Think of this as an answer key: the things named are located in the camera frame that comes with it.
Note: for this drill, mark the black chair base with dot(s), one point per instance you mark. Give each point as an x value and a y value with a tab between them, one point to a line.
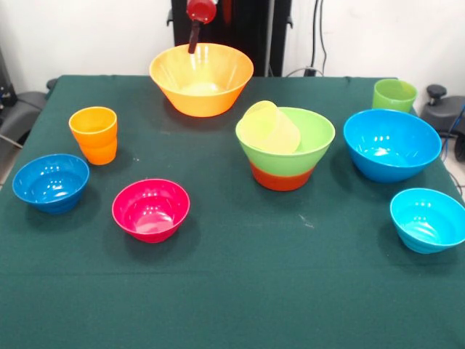
441	112

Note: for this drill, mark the pink bowl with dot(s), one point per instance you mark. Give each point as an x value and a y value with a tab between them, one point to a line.
150	225

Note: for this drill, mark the yellow cup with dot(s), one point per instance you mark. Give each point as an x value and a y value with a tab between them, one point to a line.
269	127

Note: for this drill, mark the dark green tablecloth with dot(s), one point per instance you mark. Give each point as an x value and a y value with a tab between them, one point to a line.
232	272

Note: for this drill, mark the large blue bowl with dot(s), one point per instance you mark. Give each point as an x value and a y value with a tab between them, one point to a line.
392	163

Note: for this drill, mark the red-orange bowl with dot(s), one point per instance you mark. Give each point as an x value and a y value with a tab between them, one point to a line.
281	181

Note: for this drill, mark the large yellow-orange bowl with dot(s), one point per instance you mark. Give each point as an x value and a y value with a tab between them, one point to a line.
201	102

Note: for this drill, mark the orange cup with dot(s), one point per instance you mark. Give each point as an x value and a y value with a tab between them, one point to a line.
94	141

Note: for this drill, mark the green bowl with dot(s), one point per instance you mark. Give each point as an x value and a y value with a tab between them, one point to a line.
312	160

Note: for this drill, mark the green cup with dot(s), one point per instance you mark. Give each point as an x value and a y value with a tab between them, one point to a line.
394	100

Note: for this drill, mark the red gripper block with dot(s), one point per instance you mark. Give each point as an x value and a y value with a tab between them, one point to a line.
201	11

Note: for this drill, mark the grey chair base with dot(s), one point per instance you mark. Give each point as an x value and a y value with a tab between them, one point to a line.
22	109

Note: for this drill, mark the small light blue bowl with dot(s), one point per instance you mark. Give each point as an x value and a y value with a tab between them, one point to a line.
425	232

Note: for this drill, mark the small dark blue bowl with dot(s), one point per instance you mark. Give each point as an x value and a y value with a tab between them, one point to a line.
51	192

